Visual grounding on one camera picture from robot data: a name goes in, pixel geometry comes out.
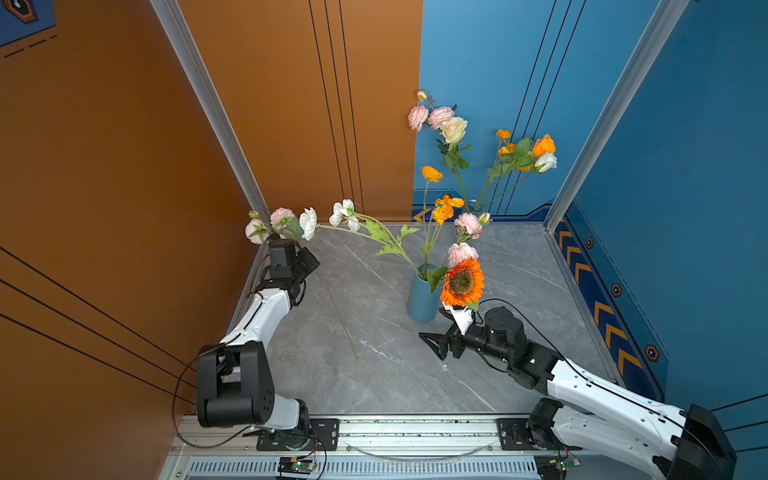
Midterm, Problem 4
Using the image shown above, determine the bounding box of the pale pink flower spray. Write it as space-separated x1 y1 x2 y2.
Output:
297 199 426 280

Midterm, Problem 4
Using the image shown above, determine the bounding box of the teal cylinder vase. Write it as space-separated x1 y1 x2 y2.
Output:
407 274 441 323

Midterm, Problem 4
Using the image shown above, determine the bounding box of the pink carnation flower stem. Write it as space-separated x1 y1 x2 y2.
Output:
447 212 492 268

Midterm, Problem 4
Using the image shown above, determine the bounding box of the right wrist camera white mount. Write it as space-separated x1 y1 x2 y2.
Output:
443 304 475 335

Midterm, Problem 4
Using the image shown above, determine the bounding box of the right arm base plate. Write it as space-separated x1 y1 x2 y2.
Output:
495 417 582 453

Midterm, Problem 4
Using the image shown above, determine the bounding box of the large pink peony stem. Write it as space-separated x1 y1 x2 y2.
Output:
244 207 361 362

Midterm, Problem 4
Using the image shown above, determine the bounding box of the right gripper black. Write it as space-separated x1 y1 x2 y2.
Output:
419 307 513 366

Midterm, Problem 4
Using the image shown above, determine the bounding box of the aluminium corner post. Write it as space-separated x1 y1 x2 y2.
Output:
150 0 270 217
543 0 689 234

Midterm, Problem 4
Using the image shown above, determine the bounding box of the aluminium front rail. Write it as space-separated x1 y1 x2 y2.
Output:
167 412 673 458

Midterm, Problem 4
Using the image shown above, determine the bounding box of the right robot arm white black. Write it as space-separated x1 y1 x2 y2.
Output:
419 305 738 479

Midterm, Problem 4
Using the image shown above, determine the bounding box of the cream rose stem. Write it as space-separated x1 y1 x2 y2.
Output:
438 116 472 200

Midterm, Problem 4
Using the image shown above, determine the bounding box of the orange sunflower stem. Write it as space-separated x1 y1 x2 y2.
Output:
427 258 485 308

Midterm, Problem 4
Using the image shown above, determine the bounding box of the white rose stem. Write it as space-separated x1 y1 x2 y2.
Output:
477 152 557 208

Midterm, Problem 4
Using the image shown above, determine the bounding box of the circuit board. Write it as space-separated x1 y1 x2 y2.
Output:
276 457 319 479
535 456 582 480

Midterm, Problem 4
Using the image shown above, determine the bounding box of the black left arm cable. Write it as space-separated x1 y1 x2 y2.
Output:
171 335 253 450

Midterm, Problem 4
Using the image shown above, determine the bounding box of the right circuit board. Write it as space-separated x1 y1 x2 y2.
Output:
535 456 582 480

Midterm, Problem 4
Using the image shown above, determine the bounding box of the small orange flower sprig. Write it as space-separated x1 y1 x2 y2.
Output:
476 129 516 208

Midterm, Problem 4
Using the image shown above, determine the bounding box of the pink rose branch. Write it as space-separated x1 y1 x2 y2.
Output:
407 89 473 163

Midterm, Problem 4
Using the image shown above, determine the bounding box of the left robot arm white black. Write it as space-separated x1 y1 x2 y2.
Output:
196 234 319 450

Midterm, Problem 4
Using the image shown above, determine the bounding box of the left circuit board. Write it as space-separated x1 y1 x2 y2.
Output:
276 457 319 479

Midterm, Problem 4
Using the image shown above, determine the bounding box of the left aluminium corner post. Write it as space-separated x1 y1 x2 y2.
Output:
150 0 270 217

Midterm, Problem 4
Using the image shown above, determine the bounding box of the clear ribbed glass vase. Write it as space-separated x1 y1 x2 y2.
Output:
454 209 480 227

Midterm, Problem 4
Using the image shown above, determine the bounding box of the orange poppy stem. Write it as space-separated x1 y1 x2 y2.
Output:
420 166 465 280

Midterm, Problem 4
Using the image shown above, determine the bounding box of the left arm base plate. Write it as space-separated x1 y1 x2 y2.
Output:
256 418 340 453

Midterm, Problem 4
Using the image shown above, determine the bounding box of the right aluminium corner post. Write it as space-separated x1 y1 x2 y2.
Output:
543 0 689 234

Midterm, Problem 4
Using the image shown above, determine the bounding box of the large orange rose stem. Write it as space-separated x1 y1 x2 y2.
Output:
475 135 557 211

